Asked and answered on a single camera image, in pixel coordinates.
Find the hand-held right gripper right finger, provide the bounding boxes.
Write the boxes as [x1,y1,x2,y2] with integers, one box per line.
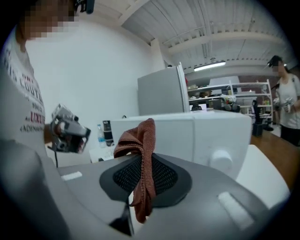
[135,153,271,240]

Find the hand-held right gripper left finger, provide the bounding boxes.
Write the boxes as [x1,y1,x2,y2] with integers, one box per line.
[57,155,143,237]

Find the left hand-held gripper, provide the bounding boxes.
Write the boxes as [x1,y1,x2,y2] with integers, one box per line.
[50,103,91,155]

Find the rust-brown cloth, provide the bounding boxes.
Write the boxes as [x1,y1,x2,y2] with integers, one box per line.
[113,118,158,225]

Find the white microwave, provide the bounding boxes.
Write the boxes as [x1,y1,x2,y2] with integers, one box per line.
[109,110,253,181]

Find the person's left forearm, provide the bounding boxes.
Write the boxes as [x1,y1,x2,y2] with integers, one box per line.
[43,123,53,144]

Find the clear water bottle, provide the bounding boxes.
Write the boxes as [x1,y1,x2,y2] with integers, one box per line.
[97,124,107,149]

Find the black cylindrical canister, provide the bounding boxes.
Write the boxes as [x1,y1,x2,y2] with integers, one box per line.
[102,120,115,147]

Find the person's grey printed t-shirt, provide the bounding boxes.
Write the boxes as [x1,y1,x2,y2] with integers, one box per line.
[0,25,59,169]

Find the black floor stand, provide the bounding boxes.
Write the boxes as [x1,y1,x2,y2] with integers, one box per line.
[251,99,265,138]

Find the white shelving rack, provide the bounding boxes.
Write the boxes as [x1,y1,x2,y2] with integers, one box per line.
[187,79,274,120]

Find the ceiling tube lamp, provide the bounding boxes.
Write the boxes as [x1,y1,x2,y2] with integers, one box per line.
[193,61,226,72]

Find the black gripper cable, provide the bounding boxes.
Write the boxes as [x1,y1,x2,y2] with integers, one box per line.
[47,145,59,168]

